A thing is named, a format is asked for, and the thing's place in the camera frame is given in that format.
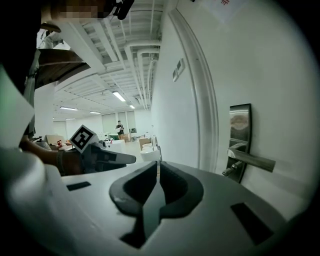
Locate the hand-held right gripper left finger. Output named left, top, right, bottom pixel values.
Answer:
left=109, top=160, right=159, bottom=219

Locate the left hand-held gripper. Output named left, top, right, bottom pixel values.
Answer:
left=69, top=124, right=137, bottom=174

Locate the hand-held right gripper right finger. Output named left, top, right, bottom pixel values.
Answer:
left=159, top=160, right=204, bottom=219

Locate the white door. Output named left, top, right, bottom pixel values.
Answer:
left=174, top=0, right=316, bottom=222

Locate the person's left forearm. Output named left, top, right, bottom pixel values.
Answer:
left=19, top=140, right=84, bottom=176

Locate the white rectangular tub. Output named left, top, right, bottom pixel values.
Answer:
left=104, top=139, right=126, bottom=154

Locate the brown cardboard box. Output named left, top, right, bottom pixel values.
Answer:
left=138, top=137, right=152, bottom=151

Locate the white round bin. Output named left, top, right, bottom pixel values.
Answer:
left=140, top=147, right=161, bottom=164

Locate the dark wristband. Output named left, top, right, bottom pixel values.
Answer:
left=55, top=149, right=66, bottom=176

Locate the tan cardboard box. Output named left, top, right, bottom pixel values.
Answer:
left=45, top=134, right=67, bottom=151

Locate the brown wooden shelf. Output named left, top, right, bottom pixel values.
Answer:
left=34, top=48, right=91, bottom=90

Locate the person's head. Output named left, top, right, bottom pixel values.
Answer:
left=40, top=0, right=111, bottom=20

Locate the person's black shirt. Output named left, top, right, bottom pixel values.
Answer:
left=0, top=0, right=52, bottom=97

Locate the white paper notice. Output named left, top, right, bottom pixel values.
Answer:
left=199, top=0, right=251, bottom=25

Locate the white shelf post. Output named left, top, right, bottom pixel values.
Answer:
left=23, top=48, right=41, bottom=101

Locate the brown wooden rail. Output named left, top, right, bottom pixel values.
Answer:
left=40, top=22, right=62, bottom=34

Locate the black head-worn camera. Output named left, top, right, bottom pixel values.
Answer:
left=107, top=0, right=136, bottom=21

